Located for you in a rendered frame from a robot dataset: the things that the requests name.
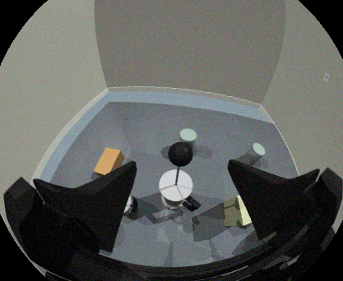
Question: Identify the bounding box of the glass french press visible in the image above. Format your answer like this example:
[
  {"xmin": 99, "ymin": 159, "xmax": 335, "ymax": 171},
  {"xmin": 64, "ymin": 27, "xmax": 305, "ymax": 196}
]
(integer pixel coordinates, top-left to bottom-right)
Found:
[{"xmin": 159, "ymin": 141, "xmax": 202, "ymax": 212}]

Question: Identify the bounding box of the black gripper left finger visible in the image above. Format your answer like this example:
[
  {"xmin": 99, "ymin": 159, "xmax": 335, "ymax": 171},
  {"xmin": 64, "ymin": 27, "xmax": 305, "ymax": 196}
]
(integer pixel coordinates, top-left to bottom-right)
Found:
[{"xmin": 33, "ymin": 161, "xmax": 137, "ymax": 253}]

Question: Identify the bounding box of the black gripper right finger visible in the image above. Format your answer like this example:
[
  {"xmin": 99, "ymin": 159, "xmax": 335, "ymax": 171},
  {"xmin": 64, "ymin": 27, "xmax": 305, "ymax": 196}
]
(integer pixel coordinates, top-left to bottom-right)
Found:
[{"xmin": 227, "ymin": 159, "xmax": 320, "ymax": 240}]

